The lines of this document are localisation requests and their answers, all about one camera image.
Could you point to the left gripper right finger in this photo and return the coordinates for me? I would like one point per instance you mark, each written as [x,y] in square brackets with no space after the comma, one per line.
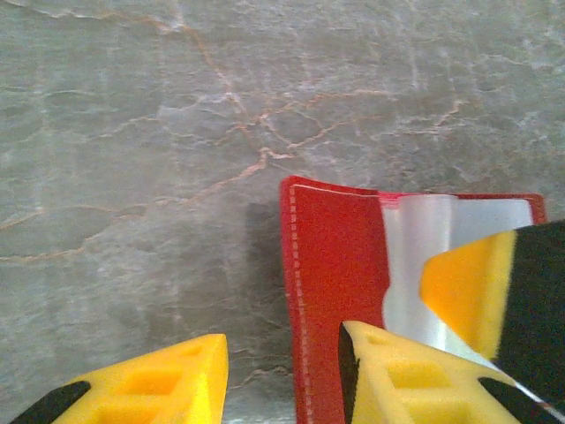
[410,388]

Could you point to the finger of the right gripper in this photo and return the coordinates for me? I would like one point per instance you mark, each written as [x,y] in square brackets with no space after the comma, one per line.
[507,300]

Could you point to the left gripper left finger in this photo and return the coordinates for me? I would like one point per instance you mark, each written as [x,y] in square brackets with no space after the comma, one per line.
[167,388]

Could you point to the red leather card holder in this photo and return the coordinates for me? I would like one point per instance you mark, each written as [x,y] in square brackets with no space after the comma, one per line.
[335,274]

